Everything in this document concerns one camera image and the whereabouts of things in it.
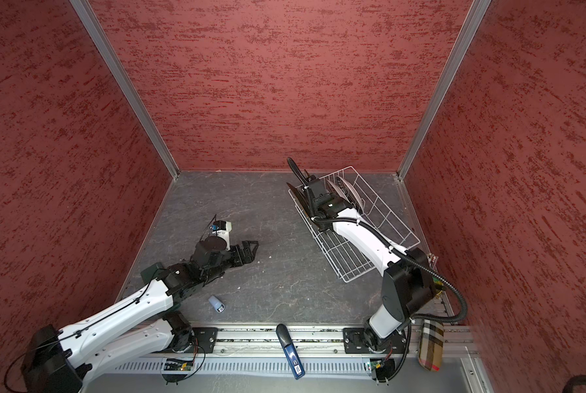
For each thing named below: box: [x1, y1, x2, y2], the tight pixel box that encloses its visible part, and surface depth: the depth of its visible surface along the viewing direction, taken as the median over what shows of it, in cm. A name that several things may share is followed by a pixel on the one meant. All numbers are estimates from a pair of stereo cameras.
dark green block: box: [139, 262, 164, 285], surface depth 89 cm
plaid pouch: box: [418, 319, 445, 371], surface depth 73 cm
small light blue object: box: [207, 294, 226, 313], surface depth 81 cm
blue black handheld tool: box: [274, 323, 306, 380], surface depth 71 cm
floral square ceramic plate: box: [301, 185, 317, 219], surface depth 65 cm
